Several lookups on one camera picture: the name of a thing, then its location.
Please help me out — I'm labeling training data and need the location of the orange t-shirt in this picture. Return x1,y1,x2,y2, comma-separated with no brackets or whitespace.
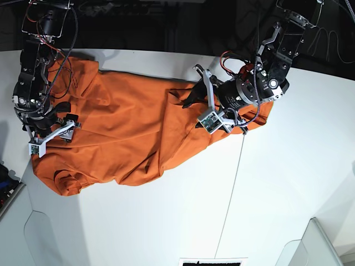
32,57,274,197

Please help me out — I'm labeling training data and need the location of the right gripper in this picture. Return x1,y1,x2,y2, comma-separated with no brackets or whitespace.
15,102,81,147

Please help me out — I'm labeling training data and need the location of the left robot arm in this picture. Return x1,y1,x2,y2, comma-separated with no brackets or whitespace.
183,1,324,134

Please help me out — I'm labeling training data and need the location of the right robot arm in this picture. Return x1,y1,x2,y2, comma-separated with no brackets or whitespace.
12,1,79,154

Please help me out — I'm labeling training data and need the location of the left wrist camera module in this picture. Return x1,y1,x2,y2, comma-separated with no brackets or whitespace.
197,109,222,134

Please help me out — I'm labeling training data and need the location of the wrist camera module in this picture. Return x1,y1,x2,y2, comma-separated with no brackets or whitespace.
197,109,222,134
28,142,46,158

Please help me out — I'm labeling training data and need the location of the grey chair back right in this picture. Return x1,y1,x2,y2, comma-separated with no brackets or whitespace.
276,217,343,266

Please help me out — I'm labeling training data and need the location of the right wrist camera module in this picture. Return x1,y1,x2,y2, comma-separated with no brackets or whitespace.
28,142,46,158

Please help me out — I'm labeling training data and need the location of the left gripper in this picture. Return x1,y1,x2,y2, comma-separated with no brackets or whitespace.
182,65,266,135

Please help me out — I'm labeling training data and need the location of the white table cable grommet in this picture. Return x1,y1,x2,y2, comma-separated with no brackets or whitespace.
178,258,248,266

